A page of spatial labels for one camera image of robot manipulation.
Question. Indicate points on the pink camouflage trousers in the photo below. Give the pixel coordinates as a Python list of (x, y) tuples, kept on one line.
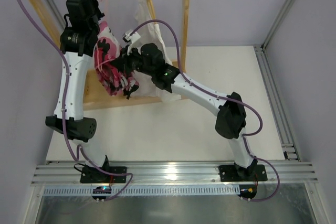
[(125, 86)]

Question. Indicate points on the white t-shirt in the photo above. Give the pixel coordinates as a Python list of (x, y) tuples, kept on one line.
[(153, 47)]

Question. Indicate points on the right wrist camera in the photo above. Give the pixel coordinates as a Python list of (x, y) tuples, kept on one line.
[(131, 38)]

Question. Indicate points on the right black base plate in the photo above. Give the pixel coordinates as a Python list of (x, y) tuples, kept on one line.
[(233, 173)]

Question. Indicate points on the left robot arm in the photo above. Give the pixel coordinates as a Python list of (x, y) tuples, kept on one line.
[(77, 43)]

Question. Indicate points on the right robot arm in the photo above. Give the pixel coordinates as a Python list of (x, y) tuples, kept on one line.
[(229, 110)]

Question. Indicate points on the aluminium mounting rail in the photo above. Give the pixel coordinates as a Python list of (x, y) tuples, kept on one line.
[(173, 173)]

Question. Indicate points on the pink wire hanger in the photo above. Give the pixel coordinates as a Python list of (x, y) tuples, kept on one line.
[(107, 48)]

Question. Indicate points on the wooden clothes rack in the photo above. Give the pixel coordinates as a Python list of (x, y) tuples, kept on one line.
[(95, 96)]

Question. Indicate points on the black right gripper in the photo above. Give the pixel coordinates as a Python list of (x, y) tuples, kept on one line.
[(125, 61)]

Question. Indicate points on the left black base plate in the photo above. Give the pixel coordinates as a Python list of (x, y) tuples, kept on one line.
[(118, 174)]

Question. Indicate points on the slotted cable duct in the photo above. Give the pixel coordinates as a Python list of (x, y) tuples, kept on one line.
[(155, 190)]

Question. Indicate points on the wooden hanger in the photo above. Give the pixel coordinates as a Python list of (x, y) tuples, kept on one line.
[(151, 6)]

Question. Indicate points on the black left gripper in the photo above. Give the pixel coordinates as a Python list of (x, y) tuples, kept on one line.
[(99, 14)]

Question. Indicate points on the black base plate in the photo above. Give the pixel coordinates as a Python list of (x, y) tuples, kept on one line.
[(118, 174), (233, 173)]

